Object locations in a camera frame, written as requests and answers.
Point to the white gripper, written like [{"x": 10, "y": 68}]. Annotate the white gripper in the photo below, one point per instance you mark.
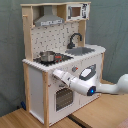
[{"x": 65, "y": 77}]

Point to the red stove knob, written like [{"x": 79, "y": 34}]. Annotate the red stove knob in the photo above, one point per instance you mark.
[{"x": 74, "y": 68}]

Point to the white oven door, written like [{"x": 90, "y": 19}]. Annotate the white oven door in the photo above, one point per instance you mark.
[{"x": 62, "y": 101}]

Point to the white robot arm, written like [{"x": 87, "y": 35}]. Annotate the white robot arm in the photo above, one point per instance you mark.
[{"x": 92, "y": 86}]

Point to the wooden toy kitchen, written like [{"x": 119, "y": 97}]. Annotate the wooden toy kitchen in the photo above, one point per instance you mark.
[{"x": 57, "y": 38}]

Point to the black toy stovetop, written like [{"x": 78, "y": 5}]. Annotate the black toy stovetop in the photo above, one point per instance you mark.
[{"x": 58, "y": 58}]

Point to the small metal pot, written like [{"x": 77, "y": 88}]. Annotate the small metal pot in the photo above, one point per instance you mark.
[{"x": 47, "y": 56}]

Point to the white dishwasher door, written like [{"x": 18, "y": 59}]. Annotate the white dishwasher door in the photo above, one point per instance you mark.
[{"x": 92, "y": 75}]

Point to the grey toy sink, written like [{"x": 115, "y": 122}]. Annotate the grey toy sink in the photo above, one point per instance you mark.
[{"x": 79, "y": 51}]

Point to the silver range hood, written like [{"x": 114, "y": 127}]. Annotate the silver range hood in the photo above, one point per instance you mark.
[{"x": 48, "y": 18}]

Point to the toy microwave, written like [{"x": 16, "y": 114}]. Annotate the toy microwave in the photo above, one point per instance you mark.
[{"x": 78, "y": 11}]

